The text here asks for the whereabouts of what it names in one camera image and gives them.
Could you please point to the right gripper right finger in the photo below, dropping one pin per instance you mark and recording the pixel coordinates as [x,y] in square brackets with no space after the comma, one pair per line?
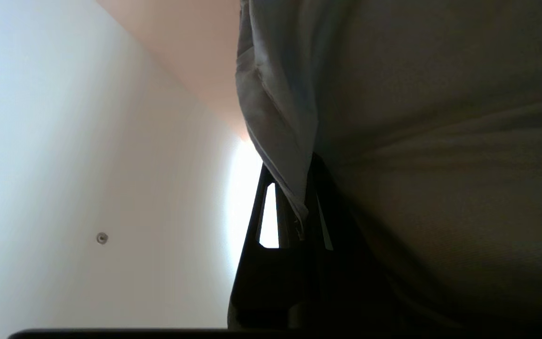
[341,278]

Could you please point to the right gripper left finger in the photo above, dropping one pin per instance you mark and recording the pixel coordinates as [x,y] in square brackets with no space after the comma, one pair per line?
[266,282]

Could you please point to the grey cloth garment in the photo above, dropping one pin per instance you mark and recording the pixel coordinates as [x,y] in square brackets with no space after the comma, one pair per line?
[421,141]

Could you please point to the small round ceiling fixture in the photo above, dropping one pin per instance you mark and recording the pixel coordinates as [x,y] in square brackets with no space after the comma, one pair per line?
[102,238]

